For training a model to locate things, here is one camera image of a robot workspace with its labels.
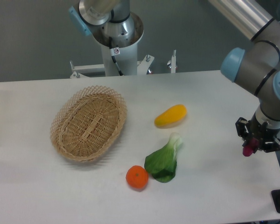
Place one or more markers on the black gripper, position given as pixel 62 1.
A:
pixel 252 129

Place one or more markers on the white bracket with bolt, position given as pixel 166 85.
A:
pixel 172 63

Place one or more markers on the yellow mango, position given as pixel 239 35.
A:
pixel 171 116

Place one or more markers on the woven wicker basket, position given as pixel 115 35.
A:
pixel 89 123

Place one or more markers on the green bok choy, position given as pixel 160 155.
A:
pixel 162 164

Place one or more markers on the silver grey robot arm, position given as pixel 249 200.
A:
pixel 253 70

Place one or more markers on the orange tangerine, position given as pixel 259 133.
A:
pixel 137 177

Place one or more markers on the purple sweet potato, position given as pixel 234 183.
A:
pixel 250 147

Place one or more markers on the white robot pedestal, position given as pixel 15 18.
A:
pixel 118 40

